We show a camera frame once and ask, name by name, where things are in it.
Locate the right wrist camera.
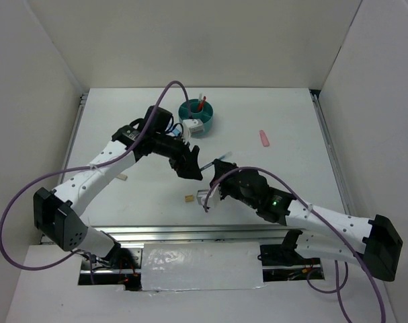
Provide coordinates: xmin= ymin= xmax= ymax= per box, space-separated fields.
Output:
xmin=196 ymin=188 xmax=220 ymax=211

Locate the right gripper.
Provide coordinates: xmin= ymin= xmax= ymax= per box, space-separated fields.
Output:
xmin=210 ymin=159 xmax=259 ymax=209

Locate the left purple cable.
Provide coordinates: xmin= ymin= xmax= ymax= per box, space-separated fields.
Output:
xmin=0 ymin=80 xmax=191 ymax=271

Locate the pink eraser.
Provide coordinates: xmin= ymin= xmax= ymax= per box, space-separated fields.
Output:
xmin=259 ymin=130 xmax=270 ymax=147

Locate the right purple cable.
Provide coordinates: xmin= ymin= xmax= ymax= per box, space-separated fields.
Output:
xmin=203 ymin=167 xmax=388 ymax=323

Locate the small brown eraser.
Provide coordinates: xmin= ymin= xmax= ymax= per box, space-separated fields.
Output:
xmin=184 ymin=194 xmax=195 ymax=203

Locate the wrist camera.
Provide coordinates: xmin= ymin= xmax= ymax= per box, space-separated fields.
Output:
xmin=196 ymin=188 xmax=220 ymax=211
xmin=182 ymin=118 xmax=205 ymax=140

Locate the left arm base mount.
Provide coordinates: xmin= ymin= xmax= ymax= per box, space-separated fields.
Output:
xmin=78 ymin=248 xmax=143 ymax=291

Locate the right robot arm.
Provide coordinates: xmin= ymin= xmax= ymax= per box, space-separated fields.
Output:
xmin=210 ymin=159 xmax=403 ymax=282

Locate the white beige eraser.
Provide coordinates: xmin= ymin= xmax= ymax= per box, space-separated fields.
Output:
xmin=116 ymin=174 xmax=128 ymax=181

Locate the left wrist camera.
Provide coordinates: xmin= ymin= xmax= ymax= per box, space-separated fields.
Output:
xmin=182 ymin=118 xmax=205 ymax=140

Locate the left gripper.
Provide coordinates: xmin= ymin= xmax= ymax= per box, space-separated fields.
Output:
xmin=153 ymin=129 xmax=203 ymax=180

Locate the aluminium rail frame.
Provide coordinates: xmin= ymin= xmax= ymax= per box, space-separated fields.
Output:
xmin=39 ymin=87 xmax=356 ymax=246

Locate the red pen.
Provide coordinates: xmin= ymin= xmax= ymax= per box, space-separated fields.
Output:
xmin=198 ymin=96 xmax=206 ymax=112

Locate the purple cable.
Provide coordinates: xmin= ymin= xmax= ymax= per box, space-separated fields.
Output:
xmin=0 ymin=80 xmax=191 ymax=271
xmin=203 ymin=167 xmax=388 ymax=323

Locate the blue clear pen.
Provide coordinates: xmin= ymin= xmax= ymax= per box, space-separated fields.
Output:
xmin=200 ymin=151 xmax=232 ymax=171

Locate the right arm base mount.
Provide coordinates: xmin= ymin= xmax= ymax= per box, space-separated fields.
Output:
xmin=257 ymin=229 xmax=324 ymax=282

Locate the teal round divided organizer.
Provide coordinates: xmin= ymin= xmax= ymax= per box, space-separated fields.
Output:
xmin=178 ymin=98 xmax=214 ymax=138

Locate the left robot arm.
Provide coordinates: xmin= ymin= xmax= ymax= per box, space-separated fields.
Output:
xmin=33 ymin=106 xmax=203 ymax=268

